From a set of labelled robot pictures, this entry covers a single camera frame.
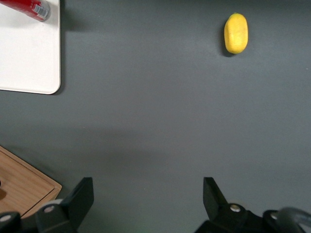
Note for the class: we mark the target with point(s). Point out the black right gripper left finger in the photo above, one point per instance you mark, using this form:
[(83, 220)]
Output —
[(73, 206)]

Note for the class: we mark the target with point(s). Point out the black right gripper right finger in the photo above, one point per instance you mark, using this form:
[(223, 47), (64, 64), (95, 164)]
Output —
[(218, 211)]

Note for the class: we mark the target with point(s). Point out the red soda can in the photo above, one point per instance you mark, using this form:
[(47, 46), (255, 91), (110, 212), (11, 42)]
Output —
[(26, 6)]

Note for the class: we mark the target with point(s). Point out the cream rectangular tray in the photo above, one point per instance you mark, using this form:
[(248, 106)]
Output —
[(29, 55)]

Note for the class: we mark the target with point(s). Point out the wooden drawer cabinet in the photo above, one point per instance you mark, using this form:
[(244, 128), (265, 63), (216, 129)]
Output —
[(22, 184)]

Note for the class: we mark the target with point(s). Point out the yellow lemon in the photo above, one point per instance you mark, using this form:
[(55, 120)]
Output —
[(235, 34)]

